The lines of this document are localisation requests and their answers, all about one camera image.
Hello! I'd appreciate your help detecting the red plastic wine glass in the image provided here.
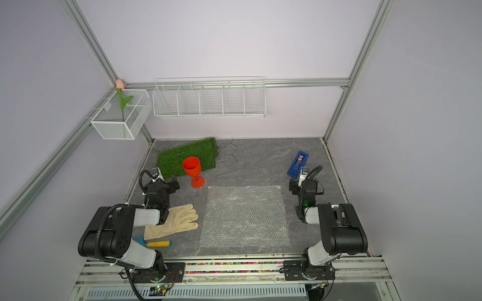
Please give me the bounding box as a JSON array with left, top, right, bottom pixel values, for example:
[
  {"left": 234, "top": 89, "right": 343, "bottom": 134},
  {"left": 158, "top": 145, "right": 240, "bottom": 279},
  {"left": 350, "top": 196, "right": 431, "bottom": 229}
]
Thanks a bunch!
[{"left": 182, "top": 157, "right": 205, "bottom": 188}]

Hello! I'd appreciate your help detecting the clear bubble wrap sheet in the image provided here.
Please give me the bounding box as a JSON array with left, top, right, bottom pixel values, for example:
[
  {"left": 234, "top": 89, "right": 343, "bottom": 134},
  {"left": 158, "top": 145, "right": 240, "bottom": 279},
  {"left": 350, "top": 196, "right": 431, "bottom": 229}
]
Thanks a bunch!
[{"left": 200, "top": 186, "right": 290, "bottom": 248}]

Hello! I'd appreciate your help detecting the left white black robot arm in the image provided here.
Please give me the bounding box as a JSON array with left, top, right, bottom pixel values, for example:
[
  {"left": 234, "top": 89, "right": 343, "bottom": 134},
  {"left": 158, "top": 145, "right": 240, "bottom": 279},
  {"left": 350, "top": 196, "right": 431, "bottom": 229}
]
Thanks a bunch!
[{"left": 78, "top": 177, "right": 185, "bottom": 285}]

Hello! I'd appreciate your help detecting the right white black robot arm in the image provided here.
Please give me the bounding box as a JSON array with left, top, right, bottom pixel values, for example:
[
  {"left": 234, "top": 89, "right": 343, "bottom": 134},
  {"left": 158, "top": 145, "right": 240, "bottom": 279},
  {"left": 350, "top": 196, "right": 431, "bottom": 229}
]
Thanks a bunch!
[{"left": 280, "top": 178, "right": 368, "bottom": 282}]

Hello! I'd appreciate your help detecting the blue tape dispenser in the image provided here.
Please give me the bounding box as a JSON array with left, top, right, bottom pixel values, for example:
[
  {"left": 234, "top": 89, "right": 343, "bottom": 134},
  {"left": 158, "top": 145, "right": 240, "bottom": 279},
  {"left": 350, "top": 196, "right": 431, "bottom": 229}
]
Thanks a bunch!
[{"left": 287, "top": 151, "right": 309, "bottom": 178}]

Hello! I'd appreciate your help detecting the green artificial grass mat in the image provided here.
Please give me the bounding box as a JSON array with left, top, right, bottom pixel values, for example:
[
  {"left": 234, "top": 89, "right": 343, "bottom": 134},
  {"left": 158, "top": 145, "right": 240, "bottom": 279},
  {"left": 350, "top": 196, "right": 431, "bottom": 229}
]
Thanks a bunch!
[{"left": 156, "top": 137, "right": 218, "bottom": 178}]

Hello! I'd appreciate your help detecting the cream work glove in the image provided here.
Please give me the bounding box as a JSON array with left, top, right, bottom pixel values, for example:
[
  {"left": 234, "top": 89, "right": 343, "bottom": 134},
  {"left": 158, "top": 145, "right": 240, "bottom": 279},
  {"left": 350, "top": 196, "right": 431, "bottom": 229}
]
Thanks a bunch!
[{"left": 144, "top": 204, "right": 199, "bottom": 241}]

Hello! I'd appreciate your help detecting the artificial pink tulip flower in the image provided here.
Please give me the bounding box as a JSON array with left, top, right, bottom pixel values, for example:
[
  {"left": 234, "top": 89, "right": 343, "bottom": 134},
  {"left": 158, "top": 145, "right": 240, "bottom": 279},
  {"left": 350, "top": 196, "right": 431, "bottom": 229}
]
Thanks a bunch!
[{"left": 115, "top": 79, "right": 133, "bottom": 122}]

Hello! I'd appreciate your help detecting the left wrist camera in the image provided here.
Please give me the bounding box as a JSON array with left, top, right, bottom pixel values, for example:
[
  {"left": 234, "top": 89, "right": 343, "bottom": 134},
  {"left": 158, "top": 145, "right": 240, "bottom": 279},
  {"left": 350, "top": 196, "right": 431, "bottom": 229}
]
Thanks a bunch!
[{"left": 151, "top": 168, "right": 164, "bottom": 181}]

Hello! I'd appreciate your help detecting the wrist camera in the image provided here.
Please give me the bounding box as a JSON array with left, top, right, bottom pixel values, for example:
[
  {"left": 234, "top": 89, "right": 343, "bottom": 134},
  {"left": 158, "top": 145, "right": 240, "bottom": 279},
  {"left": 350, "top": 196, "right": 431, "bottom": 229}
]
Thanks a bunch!
[
  {"left": 151, "top": 168, "right": 164, "bottom": 181},
  {"left": 298, "top": 166, "right": 310, "bottom": 187}
]

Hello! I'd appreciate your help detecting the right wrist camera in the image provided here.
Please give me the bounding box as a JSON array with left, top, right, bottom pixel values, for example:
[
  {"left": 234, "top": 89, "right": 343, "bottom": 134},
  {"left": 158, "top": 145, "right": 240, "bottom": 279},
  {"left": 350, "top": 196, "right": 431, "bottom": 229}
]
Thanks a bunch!
[{"left": 298, "top": 166, "right": 310, "bottom": 187}]

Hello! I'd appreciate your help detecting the yellow blue handled tool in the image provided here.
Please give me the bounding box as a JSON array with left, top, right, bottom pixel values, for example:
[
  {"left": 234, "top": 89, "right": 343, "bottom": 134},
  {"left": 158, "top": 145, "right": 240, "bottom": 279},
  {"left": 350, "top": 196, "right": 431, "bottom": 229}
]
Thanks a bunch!
[{"left": 133, "top": 237, "right": 172, "bottom": 248}]

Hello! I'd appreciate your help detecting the white mesh wall basket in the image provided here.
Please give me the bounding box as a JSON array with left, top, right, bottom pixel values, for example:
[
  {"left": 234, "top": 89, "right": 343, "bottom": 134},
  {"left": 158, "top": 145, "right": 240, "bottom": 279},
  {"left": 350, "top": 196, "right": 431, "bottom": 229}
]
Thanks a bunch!
[{"left": 90, "top": 89, "right": 153, "bottom": 140}]

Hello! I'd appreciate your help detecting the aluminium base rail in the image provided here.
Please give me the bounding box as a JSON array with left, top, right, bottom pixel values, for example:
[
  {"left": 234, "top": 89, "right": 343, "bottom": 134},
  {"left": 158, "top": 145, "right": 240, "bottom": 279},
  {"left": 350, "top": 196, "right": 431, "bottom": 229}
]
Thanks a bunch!
[{"left": 75, "top": 255, "right": 392, "bottom": 288}]

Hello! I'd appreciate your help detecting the white wire wall shelf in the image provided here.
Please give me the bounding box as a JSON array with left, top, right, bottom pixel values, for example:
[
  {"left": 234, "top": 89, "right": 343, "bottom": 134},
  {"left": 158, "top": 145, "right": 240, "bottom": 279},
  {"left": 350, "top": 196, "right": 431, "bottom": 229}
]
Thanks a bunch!
[{"left": 153, "top": 77, "right": 267, "bottom": 118}]

